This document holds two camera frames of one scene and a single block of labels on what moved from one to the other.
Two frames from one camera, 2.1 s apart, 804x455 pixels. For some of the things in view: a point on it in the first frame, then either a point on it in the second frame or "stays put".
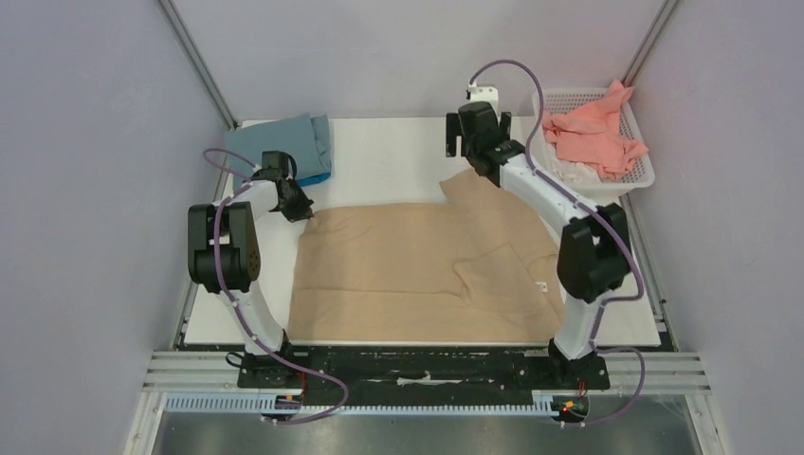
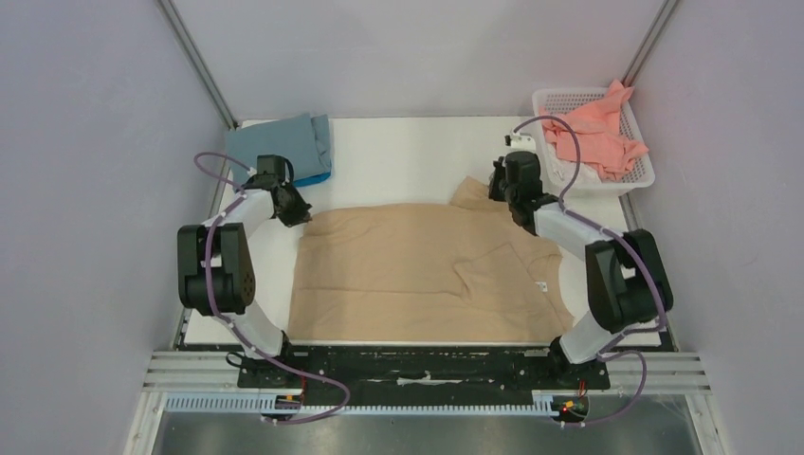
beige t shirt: (476, 268) stays put
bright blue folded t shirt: (313, 179) stays put
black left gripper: (303, 210) stays put
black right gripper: (455, 135) to (498, 182)
